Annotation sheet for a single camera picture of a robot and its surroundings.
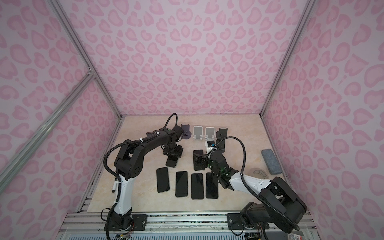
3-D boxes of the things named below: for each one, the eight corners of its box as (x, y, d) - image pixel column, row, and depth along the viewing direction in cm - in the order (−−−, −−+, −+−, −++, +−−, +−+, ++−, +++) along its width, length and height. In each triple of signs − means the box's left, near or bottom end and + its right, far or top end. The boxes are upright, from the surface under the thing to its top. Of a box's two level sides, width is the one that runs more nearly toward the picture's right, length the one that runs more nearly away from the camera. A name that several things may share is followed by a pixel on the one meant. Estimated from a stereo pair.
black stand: (218, 140, 107) (219, 132, 100) (216, 136, 109) (217, 128, 103) (226, 137, 108) (228, 129, 102) (224, 133, 111) (225, 126, 104)
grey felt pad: (270, 175, 91) (272, 172, 88) (260, 152, 101) (262, 149, 98) (280, 174, 91) (283, 171, 88) (269, 151, 101) (271, 148, 98)
